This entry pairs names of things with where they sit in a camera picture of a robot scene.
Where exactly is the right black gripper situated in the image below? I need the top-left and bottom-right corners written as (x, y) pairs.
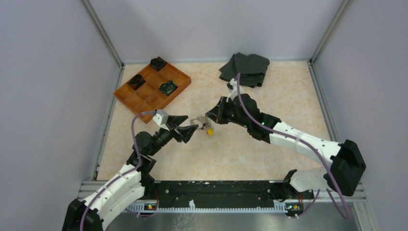
top-left (206, 96), bottom-right (250, 128)

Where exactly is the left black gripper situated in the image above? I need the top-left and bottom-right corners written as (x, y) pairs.
top-left (148, 115), bottom-right (198, 156)

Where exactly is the metal key holder plate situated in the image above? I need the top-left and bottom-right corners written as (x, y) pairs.
top-left (190, 115), bottom-right (213, 131)

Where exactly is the yellow key tag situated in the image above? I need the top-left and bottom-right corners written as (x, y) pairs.
top-left (206, 128), bottom-right (214, 136)

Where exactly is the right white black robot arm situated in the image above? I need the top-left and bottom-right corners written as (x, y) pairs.
top-left (205, 94), bottom-right (366, 198)

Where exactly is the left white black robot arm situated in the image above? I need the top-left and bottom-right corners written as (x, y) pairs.
top-left (62, 109), bottom-right (199, 231)

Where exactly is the black green coiled object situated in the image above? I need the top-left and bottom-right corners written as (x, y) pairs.
top-left (159, 80), bottom-right (178, 96)

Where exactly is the orange compartment tray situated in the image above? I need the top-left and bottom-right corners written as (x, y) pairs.
top-left (114, 59), bottom-right (191, 115)

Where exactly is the dark grey folded cloth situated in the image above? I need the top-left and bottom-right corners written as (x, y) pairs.
top-left (219, 52), bottom-right (270, 88)

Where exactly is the black object left compartment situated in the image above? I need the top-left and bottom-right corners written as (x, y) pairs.
top-left (128, 74), bottom-right (146, 90)

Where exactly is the black object compartment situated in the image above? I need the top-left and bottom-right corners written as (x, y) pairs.
top-left (150, 57), bottom-right (167, 72)
top-left (128, 74), bottom-right (146, 90)

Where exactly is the black object back compartment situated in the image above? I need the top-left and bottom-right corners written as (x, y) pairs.
top-left (150, 57), bottom-right (167, 72)

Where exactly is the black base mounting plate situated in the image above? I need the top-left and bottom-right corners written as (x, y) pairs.
top-left (141, 180), bottom-right (314, 209)

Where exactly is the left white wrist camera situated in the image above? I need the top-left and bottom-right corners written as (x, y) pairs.
top-left (153, 109), bottom-right (170, 131)

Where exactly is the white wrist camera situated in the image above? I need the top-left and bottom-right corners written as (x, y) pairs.
top-left (153, 109), bottom-right (170, 131)
top-left (226, 78), bottom-right (242, 102)

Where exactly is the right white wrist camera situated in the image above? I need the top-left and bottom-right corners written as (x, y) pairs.
top-left (226, 78), bottom-right (242, 102)

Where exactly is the white cable duct rail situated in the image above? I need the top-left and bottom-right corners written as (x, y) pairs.
top-left (125, 200), bottom-right (289, 214)

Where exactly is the left aluminium frame post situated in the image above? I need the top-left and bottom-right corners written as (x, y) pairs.
top-left (81, 0), bottom-right (124, 69)

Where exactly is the aluminium frame post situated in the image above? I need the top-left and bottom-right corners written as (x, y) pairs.
top-left (309, 0), bottom-right (354, 65)
top-left (81, 0), bottom-right (124, 69)

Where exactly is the right aluminium frame post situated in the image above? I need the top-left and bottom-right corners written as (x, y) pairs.
top-left (309, 0), bottom-right (354, 65)

